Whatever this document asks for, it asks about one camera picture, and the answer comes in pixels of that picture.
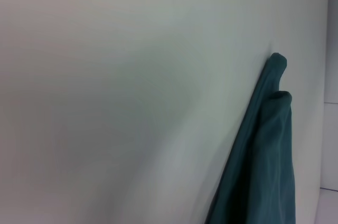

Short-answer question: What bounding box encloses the teal blue shirt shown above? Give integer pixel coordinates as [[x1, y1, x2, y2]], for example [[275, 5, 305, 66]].
[[202, 52, 297, 224]]

